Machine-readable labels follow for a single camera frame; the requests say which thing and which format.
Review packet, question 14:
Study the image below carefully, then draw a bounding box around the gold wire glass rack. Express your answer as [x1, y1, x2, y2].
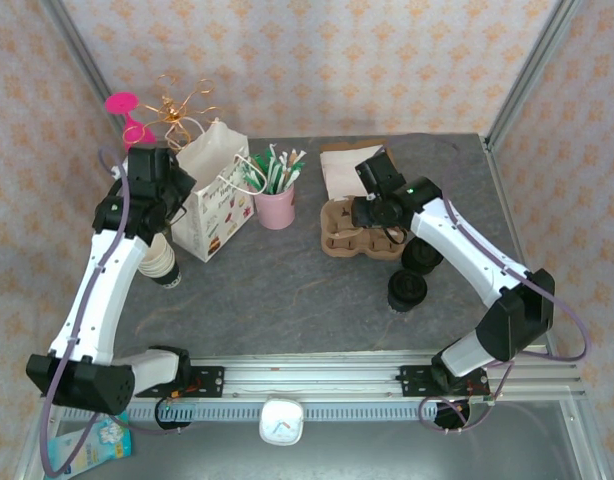
[136, 74, 223, 151]

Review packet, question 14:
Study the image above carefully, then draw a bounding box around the white printed paper bag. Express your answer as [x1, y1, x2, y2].
[171, 119, 254, 264]

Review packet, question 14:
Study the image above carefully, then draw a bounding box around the white square timer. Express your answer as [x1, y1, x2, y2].
[259, 395, 305, 446]

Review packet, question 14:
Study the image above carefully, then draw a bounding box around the aluminium table edge rail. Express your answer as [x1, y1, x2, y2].
[14, 399, 56, 480]
[484, 142, 606, 480]

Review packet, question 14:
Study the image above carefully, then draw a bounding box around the aluminium frame post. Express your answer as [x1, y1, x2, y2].
[484, 0, 586, 151]
[39, 0, 133, 161]

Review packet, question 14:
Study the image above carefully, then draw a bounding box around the white nested paper cup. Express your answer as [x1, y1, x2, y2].
[141, 234, 172, 262]
[138, 247, 176, 277]

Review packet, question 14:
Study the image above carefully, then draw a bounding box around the blue wet wipes packet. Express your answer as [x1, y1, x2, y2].
[42, 412, 134, 479]

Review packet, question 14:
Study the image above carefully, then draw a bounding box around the green white wrapped straw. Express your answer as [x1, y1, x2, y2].
[241, 164, 268, 196]
[251, 153, 276, 194]
[266, 142, 281, 194]
[279, 149, 294, 191]
[281, 148, 308, 191]

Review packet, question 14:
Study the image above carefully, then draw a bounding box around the black plastic cup lid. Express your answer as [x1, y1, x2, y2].
[401, 237, 444, 272]
[386, 269, 430, 305]

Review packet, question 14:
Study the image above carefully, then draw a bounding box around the white paper napkin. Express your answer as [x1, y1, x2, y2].
[320, 147, 383, 200]

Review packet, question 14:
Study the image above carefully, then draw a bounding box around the pink plastic wine glass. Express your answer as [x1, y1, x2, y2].
[104, 92, 158, 154]

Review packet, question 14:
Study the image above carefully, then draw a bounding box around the grey slotted cable duct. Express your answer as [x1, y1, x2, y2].
[121, 402, 471, 424]

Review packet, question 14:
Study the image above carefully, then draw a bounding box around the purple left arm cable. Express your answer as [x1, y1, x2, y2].
[39, 146, 188, 479]

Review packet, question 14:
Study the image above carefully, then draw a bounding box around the brown cardboard cup carrier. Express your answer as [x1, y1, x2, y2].
[320, 197, 406, 259]

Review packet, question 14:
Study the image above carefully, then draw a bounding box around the pink straw holder cup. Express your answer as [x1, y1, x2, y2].
[254, 187, 297, 231]

